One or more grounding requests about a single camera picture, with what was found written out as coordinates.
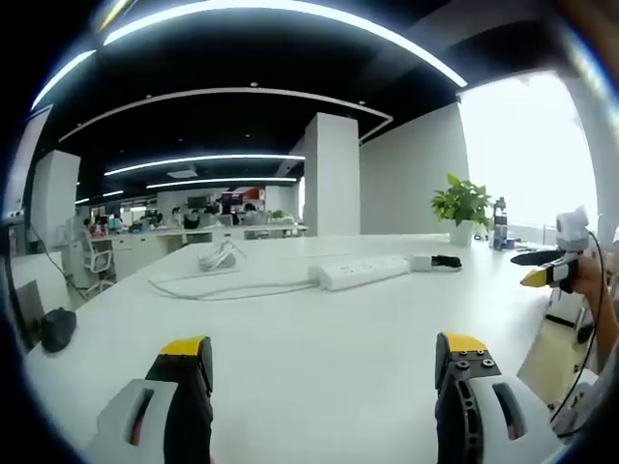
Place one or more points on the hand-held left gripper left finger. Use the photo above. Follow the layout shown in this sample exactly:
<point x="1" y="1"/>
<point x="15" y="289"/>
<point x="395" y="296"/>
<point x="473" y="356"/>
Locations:
<point x="179" y="401"/>

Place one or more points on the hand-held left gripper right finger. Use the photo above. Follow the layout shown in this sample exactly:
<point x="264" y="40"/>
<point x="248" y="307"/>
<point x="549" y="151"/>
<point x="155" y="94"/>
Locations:
<point x="471" y="401"/>

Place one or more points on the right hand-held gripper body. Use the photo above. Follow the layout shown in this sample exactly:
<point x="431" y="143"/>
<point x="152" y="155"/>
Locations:
<point x="570" y="231"/>

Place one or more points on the white charger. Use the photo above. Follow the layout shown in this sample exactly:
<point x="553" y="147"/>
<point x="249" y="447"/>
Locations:
<point x="422" y="262"/>

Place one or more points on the white power strip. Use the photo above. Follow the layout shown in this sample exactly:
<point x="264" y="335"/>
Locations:
<point x="360" y="271"/>

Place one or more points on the white desk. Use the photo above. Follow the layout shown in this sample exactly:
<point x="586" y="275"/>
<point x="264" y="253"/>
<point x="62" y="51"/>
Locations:
<point x="300" y="338"/>

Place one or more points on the person's right hand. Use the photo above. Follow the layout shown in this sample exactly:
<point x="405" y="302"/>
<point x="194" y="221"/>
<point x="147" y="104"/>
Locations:
<point x="587" y="278"/>

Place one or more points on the dark bottle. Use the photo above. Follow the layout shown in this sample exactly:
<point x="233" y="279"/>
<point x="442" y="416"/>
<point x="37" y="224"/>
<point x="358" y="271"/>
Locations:
<point x="499" y="222"/>

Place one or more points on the green potted plant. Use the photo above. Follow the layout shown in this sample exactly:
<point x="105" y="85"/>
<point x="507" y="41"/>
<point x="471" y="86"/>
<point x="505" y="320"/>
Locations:
<point x="462" y="205"/>

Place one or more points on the black computer mouse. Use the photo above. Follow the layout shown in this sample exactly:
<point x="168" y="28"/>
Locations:
<point x="57" y="329"/>

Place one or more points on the white office chair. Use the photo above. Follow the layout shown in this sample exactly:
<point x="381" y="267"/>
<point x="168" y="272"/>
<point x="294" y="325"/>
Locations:
<point x="94" y="258"/>

